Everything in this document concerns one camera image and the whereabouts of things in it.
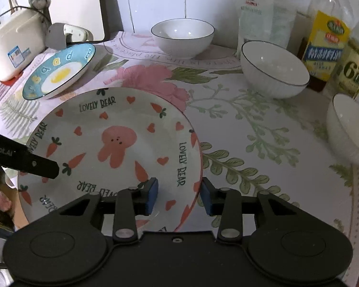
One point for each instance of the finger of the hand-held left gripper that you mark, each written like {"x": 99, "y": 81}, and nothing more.
{"x": 43, "y": 167}

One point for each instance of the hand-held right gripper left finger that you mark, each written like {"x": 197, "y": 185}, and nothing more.
{"x": 151, "y": 197}

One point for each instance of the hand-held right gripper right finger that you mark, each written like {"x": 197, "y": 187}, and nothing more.
{"x": 208, "y": 200}

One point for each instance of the large bunny carrot print plate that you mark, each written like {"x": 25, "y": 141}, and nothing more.
{"x": 116, "y": 131}

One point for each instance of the white plate with dark rim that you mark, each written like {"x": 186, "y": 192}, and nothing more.
{"x": 182, "y": 40}

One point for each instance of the floral tablecloth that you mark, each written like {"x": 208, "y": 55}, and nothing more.
{"x": 257, "y": 143}

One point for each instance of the blue egg print plate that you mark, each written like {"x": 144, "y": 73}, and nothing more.
{"x": 59, "y": 73}

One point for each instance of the white kitchen appliance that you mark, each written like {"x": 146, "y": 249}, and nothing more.
{"x": 15, "y": 44}

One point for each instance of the white bowl with dark rim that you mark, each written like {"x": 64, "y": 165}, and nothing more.
{"x": 350, "y": 131}
{"x": 272, "y": 68}

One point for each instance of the white plastic bag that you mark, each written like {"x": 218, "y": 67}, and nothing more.
{"x": 257, "y": 18}

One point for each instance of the clear vinegar bottle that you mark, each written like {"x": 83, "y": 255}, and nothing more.
{"x": 357, "y": 65}

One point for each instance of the yellow label oil bottle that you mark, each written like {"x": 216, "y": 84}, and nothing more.
{"x": 327, "y": 36}

